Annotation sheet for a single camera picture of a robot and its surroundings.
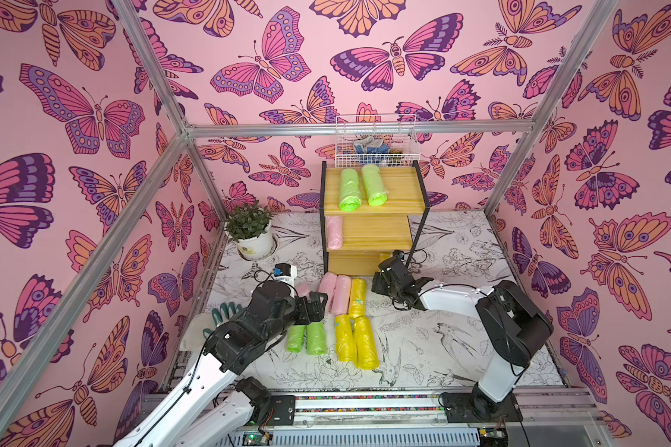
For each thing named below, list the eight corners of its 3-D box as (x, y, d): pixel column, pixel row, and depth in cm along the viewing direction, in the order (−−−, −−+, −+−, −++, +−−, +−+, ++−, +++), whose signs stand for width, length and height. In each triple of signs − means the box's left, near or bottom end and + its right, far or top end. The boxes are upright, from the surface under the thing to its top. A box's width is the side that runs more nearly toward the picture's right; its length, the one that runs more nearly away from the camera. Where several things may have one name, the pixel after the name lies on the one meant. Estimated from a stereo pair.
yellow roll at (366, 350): (353, 369, 82) (354, 365, 79) (352, 321, 92) (352, 316, 89) (378, 369, 82) (379, 365, 79) (374, 321, 92) (375, 316, 88)
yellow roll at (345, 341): (334, 361, 84) (334, 357, 81) (335, 319, 92) (335, 314, 89) (354, 361, 84) (355, 357, 80) (353, 319, 92) (353, 314, 89)
